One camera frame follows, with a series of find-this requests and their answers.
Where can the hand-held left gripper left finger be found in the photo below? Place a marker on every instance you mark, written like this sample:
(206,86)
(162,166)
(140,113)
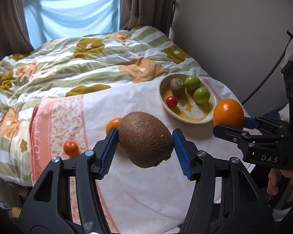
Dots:
(108,153)

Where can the green striped flower blanket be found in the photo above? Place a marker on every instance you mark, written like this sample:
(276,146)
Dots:
(63,61)

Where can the light blue cloth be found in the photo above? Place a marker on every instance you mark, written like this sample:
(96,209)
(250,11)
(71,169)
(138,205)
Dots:
(70,14)

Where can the yellow duck print bowl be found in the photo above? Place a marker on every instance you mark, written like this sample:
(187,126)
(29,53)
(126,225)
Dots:
(190,114)

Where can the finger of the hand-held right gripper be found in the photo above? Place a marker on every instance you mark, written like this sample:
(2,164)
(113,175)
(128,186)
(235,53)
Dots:
(250,123)
(232,135)

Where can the brown left curtain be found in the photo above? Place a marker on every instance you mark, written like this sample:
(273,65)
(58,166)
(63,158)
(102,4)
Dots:
(12,17)

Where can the yellow object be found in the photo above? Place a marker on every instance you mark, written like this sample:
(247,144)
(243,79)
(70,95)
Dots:
(15,211)

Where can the round green fruit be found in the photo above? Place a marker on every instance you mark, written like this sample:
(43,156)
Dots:
(192,83)
(202,95)

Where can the brown right curtain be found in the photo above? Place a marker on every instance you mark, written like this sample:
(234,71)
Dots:
(149,2)

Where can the white tablecloth with pink border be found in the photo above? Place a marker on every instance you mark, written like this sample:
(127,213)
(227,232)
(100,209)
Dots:
(141,195)

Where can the large orange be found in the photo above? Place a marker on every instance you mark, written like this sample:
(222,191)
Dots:
(112,124)
(228,113)

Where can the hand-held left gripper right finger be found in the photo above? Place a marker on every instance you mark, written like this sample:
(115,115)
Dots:
(184,156)

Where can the small orange tomato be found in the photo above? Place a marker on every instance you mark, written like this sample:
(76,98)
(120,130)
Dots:
(70,148)

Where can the brown kiwi with sticker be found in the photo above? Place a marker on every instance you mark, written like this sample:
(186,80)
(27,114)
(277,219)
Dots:
(177,89)

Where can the red cherry tomato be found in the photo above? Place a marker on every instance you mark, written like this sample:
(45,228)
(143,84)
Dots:
(172,101)

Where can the brown curtain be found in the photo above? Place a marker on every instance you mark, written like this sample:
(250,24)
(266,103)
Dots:
(149,2)
(12,17)

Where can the person's right hand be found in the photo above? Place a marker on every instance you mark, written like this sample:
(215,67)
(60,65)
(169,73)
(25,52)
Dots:
(273,181)

